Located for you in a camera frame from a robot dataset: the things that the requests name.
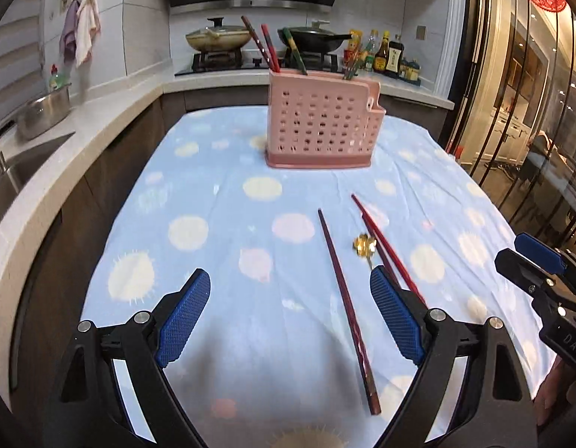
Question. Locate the black wok with lid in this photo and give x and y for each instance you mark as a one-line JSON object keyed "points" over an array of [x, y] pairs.
{"points": [[320, 42]]}

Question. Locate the beige pan with lid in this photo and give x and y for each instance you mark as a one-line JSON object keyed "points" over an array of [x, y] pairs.
{"points": [[218, 39]]}

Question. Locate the pink perforated utensil holder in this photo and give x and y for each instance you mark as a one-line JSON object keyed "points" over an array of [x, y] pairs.
{"points": [[316, 121]]}

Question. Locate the dish soap bottle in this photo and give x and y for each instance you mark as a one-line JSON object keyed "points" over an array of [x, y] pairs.
{"points": [[57, 79]]}

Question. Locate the blue dotted tablecloth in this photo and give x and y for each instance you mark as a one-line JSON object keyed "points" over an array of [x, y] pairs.
{"points": [[213, 261]]}

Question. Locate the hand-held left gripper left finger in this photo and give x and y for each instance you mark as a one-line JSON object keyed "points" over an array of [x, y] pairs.
{"points": [[185, 317]]}

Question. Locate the amber sauce bottle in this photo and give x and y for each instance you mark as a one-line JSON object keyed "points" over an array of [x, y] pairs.
{"points": [[383, 56]]}

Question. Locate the grey wall socket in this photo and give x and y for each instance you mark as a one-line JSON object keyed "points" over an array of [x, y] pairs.
{"points": [[421, 32]]}

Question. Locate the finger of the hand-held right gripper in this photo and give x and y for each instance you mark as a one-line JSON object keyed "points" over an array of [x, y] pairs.
{"points": [[540, 252], [521, 266]]}

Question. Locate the green chopstick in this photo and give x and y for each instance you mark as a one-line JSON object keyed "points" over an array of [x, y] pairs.
{"points": [[358, 58], [295, 51]]}

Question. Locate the maroon chopstick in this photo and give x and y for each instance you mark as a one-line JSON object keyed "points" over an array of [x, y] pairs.
{"points": [[386, 261], [258, 43], [342, 289]]}

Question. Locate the yellow seasoning packet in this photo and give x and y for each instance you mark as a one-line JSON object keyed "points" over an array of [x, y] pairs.
{"points": [[355, 38]]}

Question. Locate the stainless steel pot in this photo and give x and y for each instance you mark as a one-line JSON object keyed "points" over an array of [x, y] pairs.
{"points": [[43, 112]]}

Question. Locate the red chopstick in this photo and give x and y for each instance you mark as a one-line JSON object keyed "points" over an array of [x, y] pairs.
{"points": [[271, 49], [388, 249]]}

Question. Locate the black gas stove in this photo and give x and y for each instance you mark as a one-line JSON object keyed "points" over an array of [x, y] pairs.
{"points": [[213, 63]]}

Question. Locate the person's right hand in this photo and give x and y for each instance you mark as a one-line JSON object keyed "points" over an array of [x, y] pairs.
{"points": [[551, 392]]}

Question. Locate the dark condiment jar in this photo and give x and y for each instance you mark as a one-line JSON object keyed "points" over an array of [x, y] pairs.
{"points": [[414, 72], [404, 70]]}

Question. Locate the clear plastic bottle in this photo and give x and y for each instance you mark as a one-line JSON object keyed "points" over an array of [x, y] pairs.
{"points": [[372, 44]]}

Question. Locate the glass sliding door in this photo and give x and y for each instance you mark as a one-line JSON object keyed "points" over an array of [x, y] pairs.
{"points": [[512, 102]]}

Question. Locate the purple hanging towel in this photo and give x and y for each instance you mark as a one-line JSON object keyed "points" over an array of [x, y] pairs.
{"points": [[69, 32]]}

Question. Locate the large dark soy sauce bottle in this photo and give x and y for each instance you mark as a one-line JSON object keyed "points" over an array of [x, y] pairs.
{"points": [[395, 60]]}

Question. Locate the gold flower spoon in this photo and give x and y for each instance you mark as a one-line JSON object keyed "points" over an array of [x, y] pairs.
{"points": [[364, 244]]}

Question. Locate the steel kitchen sink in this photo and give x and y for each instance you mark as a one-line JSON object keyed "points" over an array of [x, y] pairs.
{"points": [[31, 163]]}

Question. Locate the white hanging towel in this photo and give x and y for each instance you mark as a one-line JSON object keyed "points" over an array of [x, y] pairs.
{"points": [[87, 28]]}

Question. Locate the window blind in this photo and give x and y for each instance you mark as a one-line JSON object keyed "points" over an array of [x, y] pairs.
{"points": [[17, 56]]}

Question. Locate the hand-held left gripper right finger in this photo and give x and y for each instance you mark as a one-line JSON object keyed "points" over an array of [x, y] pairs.
{"points": [[395, 317]]}

